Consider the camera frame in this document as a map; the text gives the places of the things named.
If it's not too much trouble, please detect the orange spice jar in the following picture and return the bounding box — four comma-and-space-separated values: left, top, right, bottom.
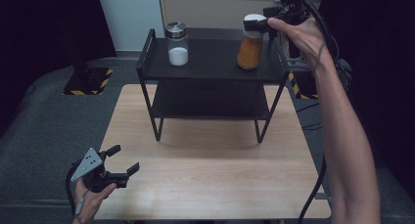
236, 13, 268, 71

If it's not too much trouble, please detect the person's right hand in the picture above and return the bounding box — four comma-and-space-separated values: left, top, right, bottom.
266, 16, 334, 70

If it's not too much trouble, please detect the tangle of black cables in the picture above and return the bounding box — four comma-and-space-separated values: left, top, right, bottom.
335, 58, 354, 92

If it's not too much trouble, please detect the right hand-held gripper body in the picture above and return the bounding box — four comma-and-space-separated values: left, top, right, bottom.
278, 0, 311, 25

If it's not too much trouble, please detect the black stand with striped base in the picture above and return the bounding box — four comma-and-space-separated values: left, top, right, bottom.
62, 47, 115, 96
288, 47, 320, 100

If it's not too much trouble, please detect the beige wooden cabinet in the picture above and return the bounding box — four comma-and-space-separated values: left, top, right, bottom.
158, 0, 326, 60

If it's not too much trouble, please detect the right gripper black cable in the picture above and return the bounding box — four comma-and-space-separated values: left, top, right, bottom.
297, 0, 342, 224

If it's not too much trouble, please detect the glass salt shaker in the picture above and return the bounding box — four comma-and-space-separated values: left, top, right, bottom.
163, 21, 190, 67

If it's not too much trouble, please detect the black floor cable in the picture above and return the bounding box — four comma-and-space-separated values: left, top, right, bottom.
295, 101, 321, 114
301, 120, 323, 131

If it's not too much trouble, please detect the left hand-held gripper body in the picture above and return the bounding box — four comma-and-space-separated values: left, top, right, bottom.
69, 147, 130, 194

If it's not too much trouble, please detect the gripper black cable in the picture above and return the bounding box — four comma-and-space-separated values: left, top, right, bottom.
65, 164, 81, 217
297, 0, 342, 224

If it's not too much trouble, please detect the dark curtain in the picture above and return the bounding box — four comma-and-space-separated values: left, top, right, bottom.
317, 0, 415, 199
0, 0, 117, 137

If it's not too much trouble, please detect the grey wrist strap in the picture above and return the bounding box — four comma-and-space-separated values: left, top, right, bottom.
73, 189, 91, 219
311, 40, 328, 72

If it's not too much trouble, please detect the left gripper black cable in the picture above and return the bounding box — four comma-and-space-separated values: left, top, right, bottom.
65, 164, 81, 217

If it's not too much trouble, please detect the black two-tier metal rack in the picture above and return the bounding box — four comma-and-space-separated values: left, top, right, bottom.
136, 27, 292, 144

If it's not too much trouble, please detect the person's left hand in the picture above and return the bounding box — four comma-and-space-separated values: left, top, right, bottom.
71, 178, 118, 224

